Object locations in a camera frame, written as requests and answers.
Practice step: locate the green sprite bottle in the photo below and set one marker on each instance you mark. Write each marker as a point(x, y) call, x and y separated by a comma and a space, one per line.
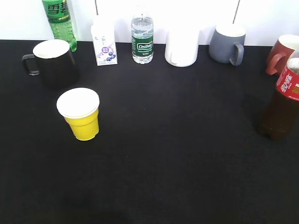
point(59, 18)

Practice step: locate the white mug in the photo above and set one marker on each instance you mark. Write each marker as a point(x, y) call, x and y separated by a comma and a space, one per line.
point(182, 43)

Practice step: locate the red mug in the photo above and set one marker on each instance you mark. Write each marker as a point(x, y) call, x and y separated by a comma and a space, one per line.
point(280, 52)

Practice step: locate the grey mug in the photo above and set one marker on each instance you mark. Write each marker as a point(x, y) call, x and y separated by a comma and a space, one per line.
point(227, 44)

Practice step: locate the black mug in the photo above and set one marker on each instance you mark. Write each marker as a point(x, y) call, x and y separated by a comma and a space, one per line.
point(54, 62)

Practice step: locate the clear water bottle green label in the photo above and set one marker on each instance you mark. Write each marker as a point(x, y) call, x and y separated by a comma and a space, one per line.
point(142, 35)

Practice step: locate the blueberry milk carton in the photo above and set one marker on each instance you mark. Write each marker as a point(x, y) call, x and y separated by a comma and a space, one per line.
point(104, 45)

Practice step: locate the yellow plastic cup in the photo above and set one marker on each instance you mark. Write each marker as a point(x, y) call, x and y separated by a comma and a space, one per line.
point(80, 108)

